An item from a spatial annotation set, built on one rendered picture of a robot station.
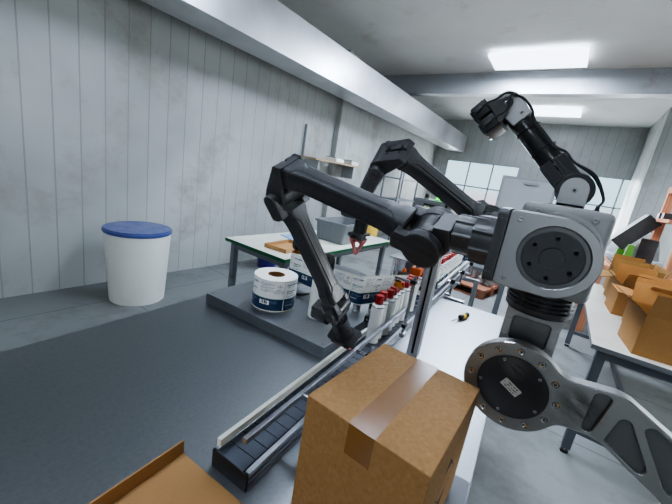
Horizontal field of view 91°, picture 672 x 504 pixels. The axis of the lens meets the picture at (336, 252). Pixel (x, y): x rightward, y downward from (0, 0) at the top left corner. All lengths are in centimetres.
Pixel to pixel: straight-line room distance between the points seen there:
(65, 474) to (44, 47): 346
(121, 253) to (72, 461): 265
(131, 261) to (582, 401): 332
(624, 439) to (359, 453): 51
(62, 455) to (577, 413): 109
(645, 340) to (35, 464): 266
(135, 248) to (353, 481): 305
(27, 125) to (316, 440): 360
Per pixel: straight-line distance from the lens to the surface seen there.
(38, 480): 101
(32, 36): 397
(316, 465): 73
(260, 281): 149
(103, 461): 100
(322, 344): 131
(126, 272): 357
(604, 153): 1049
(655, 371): 266
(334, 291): 96
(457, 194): 105
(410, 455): 61
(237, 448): 91
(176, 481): 92
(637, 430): 88
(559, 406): 87
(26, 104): 390
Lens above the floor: 152
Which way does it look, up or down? 13 degrees down
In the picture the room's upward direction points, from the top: 9 degrees clockwise
